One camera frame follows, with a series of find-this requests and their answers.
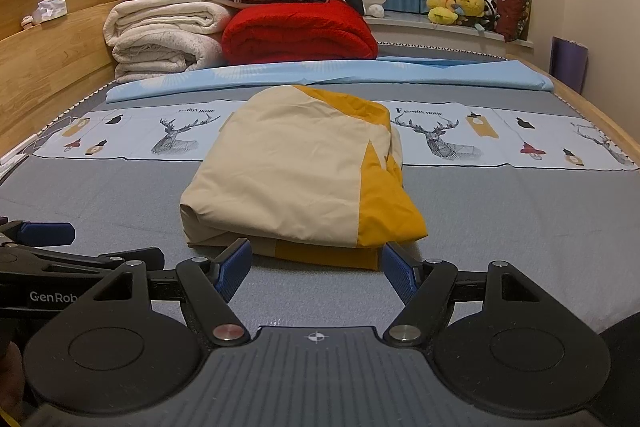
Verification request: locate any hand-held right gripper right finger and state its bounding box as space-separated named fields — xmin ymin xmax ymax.
xmin=382 ymin=241 xmax=546 ymax=348

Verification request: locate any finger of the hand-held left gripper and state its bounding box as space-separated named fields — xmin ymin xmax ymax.
xmin=0 ymin=219 xmax=77 ymax=253
xmin=0 ymin=246 xmax=166 ymax=282

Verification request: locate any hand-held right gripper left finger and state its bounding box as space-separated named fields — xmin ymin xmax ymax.
xmin=90 ymin=238 xmax=253 ymax=348

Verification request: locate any beige and mustard hooded jacket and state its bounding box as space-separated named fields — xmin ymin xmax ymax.
xmin=179 ymin=84 xmax=430 ymax=272

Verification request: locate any deer printed white cloth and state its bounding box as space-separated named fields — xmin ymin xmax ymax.
xmin=32 ymin=99 xmax=640 ymax=170

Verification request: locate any wooden headboard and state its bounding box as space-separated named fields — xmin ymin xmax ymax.
xmin=0 ymin=0 xmax=141 ymax=158

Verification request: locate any light blue folded sheet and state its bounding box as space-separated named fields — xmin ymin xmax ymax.
xmin=106 ymin=58 xmax=556 ymax=104

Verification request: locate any speckled white folded quilt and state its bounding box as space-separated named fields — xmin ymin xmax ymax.
xmin=112 ymin=29 xmax=226 ymax=84

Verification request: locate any white tissue pack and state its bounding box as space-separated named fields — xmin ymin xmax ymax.
xmin=36 ymin=0 xmax=68 ymax=22

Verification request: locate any white window ledge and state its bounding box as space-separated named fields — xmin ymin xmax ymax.
xmin=362 ymin=9 xmax=533 ymax=58

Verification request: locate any red folded blanket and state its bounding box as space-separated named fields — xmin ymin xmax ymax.
xmin=221 ymin=0 xmax=379 ymax=68

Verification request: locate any cream folded quilt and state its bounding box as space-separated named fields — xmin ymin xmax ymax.
xmin=103 ymin=0 xmax=238 ymax=48

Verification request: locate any yellow duck plush toy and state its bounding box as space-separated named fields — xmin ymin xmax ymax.
xmin=425 ymin=0 xmax=461 ymax=25

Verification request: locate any black white striped plush toy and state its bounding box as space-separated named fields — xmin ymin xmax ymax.
xmin=480 ymin=0 xmax=500 ymax=32

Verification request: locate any yellow bear plush toy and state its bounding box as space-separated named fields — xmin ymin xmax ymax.
xmin=452 ymin=0 xmax=487 ymax=20

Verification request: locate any dark red cushion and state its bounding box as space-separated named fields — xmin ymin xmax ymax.
xmin=495 ymin=0 xmax=531 ymax=42

